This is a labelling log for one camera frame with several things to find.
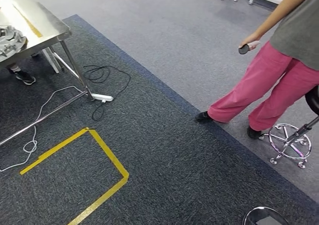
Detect steel workbench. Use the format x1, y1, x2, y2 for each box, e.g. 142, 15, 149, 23
0, 0, 95, 147

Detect black round stool seat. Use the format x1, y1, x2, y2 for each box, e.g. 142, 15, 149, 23
305, 85, 319, 116

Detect yellow tape on workbench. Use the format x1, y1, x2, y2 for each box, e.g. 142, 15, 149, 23
14, 5, 43, 38

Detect yellow floor tape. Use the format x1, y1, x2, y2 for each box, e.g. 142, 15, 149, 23
19, 127, 130, 225

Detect black floor cable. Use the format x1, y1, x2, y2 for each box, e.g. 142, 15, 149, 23
82, 64, 132, 122

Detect white floor cable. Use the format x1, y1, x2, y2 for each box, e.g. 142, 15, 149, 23
0, 85, 84, 173

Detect grey plastic wheel hubcap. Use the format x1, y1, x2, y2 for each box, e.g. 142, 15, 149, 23
0, 25, 27, 61

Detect white power strip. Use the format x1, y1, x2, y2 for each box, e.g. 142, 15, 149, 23
90, 93, 114, 104

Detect person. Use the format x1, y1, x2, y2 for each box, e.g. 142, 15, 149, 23
7, 63, 36, 86
195, 0, 319, 140

